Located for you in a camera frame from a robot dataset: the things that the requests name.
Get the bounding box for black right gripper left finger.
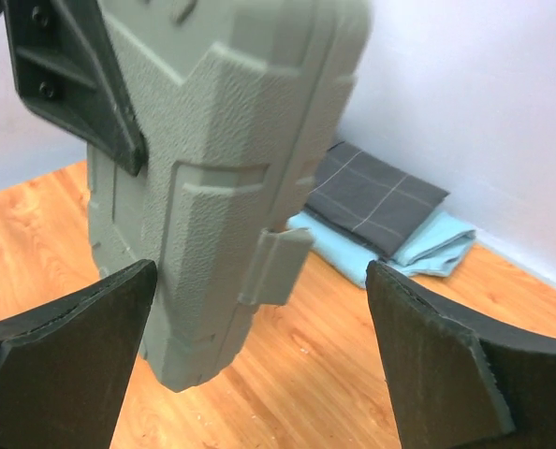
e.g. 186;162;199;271
0;259;157;448

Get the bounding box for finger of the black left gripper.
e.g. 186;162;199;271
2;0;146;176

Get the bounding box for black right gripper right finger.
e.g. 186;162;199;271
366;261;556;448

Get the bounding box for grey plastic tool case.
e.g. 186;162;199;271
87;1;371;392

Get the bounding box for light blue folded cloth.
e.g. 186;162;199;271
287;210;476;289

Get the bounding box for dark grey checked cloth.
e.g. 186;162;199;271
305;138;449;257

